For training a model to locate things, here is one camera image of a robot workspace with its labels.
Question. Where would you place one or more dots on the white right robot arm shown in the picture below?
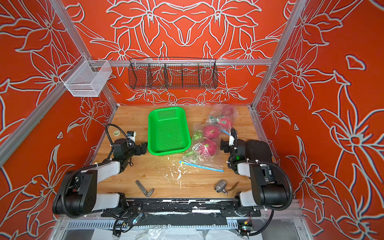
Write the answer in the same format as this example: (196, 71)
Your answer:
(271, 187)

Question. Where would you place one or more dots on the clear zip-top bag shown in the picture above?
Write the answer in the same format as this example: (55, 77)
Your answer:
(212, 164)
(226, 110)

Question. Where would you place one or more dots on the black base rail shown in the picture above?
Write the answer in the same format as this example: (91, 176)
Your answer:
(221, 207)

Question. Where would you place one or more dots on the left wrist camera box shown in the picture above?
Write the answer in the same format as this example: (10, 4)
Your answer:
(131, 135)

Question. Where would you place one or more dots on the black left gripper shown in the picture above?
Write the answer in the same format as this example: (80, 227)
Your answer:
(138, 148)

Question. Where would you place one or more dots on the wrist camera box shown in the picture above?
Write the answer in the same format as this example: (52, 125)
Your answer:
(131, 135)
(233, 137)

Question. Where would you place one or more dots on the black wire wall basket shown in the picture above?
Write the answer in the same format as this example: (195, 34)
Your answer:
(173, 74)

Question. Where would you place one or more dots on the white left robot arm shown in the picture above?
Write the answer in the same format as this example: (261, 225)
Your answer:
(78, 194)

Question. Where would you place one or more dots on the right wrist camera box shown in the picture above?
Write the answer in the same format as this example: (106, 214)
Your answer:
(233, 137)

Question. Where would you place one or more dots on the clear acrylic wall bin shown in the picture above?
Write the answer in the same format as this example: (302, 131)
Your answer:
(86, 81)

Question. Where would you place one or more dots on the grey L-shaped metal tool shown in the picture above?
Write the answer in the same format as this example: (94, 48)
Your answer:
(144, 190)

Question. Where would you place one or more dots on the dragon fruit in far bag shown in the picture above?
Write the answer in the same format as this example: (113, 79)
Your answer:
(224, 121)

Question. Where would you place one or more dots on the pink dragon fruit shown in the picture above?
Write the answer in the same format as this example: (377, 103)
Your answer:
(210, 132)
(201, 150)

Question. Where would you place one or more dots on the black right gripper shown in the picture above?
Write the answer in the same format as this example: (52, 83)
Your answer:
(227, 146)

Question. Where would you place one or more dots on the green plastic perforated basket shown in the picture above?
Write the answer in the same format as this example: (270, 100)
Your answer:
(168, 131)

